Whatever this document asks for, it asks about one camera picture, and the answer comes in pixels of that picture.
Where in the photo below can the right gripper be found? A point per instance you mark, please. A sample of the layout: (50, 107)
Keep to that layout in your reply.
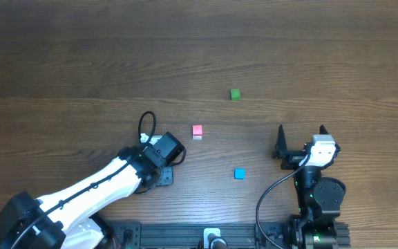
(290, 159)

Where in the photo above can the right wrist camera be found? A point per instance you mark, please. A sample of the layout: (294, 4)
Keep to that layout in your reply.
(320, 150)

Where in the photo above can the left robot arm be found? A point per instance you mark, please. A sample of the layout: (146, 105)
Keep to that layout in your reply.
(92, 193)

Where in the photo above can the green cube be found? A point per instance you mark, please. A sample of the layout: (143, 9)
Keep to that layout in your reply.
(235, 94)

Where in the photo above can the mounting rail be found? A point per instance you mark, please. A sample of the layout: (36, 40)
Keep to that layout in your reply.
(178, 235)

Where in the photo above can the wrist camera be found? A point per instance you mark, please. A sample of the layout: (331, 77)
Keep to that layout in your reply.
(144, 139)
(320, 150)

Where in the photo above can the pink cube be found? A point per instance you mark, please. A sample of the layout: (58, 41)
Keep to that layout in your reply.
(197, 130)

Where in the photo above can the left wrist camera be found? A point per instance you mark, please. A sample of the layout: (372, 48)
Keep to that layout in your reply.
(144, 139)

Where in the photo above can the blue cube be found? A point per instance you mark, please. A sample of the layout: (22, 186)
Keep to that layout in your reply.
(239, 173)

